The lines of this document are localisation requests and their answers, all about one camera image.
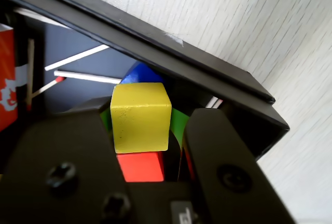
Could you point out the red matchbox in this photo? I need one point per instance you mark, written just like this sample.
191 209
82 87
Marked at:
7 66

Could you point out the yellow wooden cube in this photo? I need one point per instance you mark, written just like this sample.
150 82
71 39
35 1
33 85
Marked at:
141 117

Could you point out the red wooden cube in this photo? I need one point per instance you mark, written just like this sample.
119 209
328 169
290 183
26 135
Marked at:
141 167

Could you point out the blue wooden cube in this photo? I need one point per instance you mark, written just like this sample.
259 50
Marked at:
141 75

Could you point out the black open box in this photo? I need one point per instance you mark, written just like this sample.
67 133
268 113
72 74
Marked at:
155 33

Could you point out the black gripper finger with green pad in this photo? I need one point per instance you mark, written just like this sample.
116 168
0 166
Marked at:
64 156
220 151

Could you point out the red-tipped wooden match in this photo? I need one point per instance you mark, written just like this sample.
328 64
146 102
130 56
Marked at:
77 58
215 102
88 77
39 16
48 87

